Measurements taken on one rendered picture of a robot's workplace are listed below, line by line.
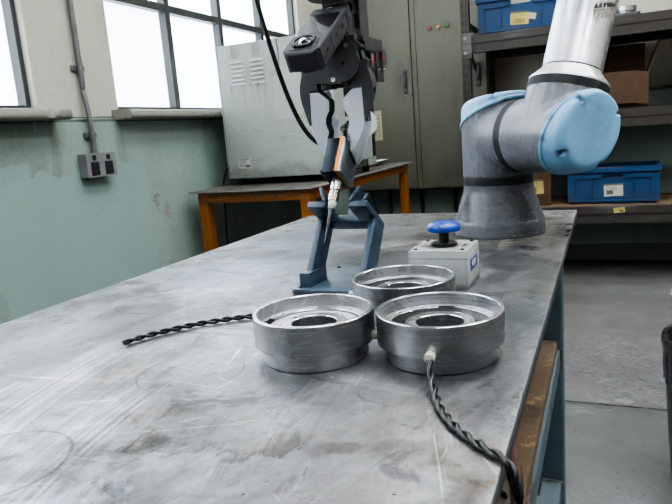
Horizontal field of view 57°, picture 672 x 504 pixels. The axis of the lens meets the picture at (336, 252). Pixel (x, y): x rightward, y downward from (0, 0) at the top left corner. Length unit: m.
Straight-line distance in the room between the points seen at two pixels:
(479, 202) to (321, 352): 0.61
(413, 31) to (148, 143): 2.29
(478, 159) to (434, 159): 3.38
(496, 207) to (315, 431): 0.69
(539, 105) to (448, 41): 3.49
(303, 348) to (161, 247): 2.37
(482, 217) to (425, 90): 3.43
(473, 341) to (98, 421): 0.28
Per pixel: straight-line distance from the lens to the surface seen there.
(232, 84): 3.05
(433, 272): 0.68
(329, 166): 0.75
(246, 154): 3.02
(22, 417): 0.53
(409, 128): 4.47
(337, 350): 0.50
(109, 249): 2.61
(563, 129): 0.92
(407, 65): 4.49
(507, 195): 1.05
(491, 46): 4.01
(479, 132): 1.04
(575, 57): 0.98
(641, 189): 4.06
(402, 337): 0.49
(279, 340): 0.50
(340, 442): 0.41
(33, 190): 2.37
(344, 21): 0.77
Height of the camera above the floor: 0.99
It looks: 11 degrees down
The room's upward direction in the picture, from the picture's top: 5 degrees counter-clockwise
